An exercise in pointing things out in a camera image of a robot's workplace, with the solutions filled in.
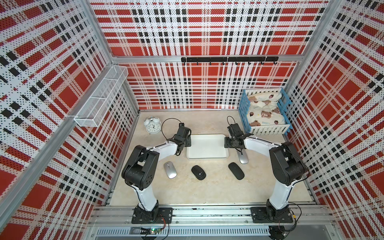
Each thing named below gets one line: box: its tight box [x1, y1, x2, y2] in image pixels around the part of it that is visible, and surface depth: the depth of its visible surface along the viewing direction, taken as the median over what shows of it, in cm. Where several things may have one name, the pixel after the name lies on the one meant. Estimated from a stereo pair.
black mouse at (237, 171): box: [228, 162, 245, 180], surface depth 90 cm
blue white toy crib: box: [238, 87, 294, 136], surface depth 109 cm
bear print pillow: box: [248, 92, 282, 104], surface depth 109 cm
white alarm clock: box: [144, 116, 162, 134], surface depth 103 cm
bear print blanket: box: [248, 103, 289, 127], surface depth 107 cm
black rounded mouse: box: [191, 165, 207, 181], surface depth 88 cm
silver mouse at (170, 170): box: [163, 161, 178, 179], surface depth 91 cm
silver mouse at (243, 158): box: [237, 149, 249, 164], surface depth 97 cm
